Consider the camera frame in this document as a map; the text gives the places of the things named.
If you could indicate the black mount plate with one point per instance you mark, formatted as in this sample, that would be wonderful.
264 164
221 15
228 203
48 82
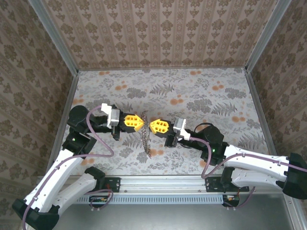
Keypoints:
115 184
212 184

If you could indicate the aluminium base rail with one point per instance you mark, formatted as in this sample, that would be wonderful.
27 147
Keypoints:
156 184

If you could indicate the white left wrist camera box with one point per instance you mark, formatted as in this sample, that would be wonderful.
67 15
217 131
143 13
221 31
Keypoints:
112 117

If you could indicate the floral tablecloth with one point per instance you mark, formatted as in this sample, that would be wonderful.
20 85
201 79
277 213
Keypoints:
192 83

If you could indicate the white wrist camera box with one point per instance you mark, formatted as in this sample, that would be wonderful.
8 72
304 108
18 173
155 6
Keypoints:
180 125
112 117

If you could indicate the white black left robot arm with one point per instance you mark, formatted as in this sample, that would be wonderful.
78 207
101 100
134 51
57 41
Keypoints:
57 175

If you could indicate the black base electronics box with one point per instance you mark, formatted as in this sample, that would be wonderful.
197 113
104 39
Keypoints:
98 200
231 200

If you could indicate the large metal keyring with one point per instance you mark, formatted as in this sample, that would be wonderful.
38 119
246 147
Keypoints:
145 141

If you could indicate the aluminium frame post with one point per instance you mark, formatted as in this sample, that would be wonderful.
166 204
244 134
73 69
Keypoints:
267 36
55 36

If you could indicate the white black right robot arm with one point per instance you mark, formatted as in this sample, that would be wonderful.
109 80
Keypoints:
259 166

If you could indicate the aluminium side rail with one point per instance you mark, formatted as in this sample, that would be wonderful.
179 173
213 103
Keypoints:
71 95
255 95

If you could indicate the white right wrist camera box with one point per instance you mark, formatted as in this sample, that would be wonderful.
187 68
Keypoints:
180 125

